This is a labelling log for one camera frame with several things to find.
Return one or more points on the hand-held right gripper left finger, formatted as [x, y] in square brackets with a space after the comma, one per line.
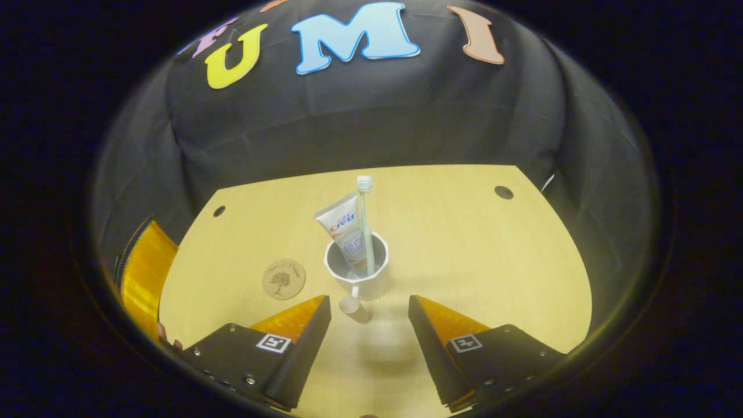
[302, 354]

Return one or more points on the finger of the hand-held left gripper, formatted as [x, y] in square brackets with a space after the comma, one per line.
[145, 273]

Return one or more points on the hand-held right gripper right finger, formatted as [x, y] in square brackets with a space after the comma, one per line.
[435, 354]

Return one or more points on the round wooden coaster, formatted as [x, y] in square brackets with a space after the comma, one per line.
[284, 279]

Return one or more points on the white cup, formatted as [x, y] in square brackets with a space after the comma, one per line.
[371, 284]

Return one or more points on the white toothpaste tube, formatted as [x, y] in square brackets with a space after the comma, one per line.
[342, 226]

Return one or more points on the pale green toothbrush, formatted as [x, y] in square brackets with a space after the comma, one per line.
[367, 232]

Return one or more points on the wooden desktop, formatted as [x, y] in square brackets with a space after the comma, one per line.
[464, 261]

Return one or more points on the black backdrop cloth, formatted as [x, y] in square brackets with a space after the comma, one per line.
[371, 116]

